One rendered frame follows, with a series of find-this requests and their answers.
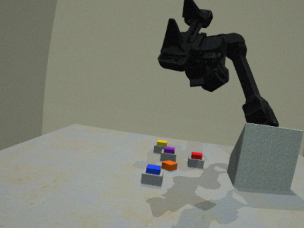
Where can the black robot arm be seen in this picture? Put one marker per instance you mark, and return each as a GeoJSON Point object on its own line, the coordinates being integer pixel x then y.
{"type": "Point", "coordinates": [212, 74]}

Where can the blue button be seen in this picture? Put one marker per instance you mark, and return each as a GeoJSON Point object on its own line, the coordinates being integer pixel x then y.
{"type": "Point", "coordinates": [153, 175]}

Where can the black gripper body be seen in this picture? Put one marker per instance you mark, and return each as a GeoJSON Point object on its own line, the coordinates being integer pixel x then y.
{"type": "Point", "coordinates": [193, 39]}

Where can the orange block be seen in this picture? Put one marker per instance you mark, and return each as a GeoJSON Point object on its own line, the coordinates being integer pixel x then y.
{"type": "Point", "coordinates": [169, 165]}

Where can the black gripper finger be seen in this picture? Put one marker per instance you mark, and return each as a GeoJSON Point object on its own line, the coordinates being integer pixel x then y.
{"type": "Point", "coordinates": [191, 11]}
{"type": "Point", "coordinates": [173, 43]}

